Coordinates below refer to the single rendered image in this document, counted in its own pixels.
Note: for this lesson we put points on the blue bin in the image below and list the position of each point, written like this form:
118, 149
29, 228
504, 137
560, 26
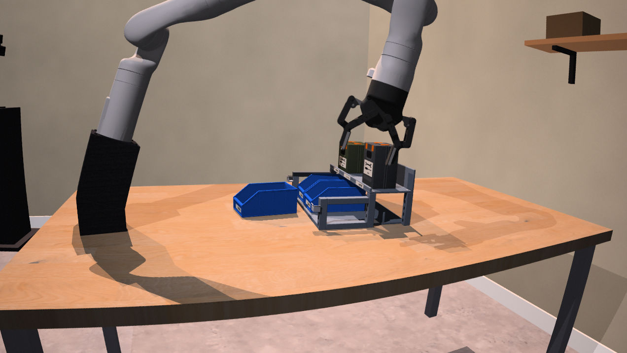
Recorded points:
262, 199
313, 179
334, 188

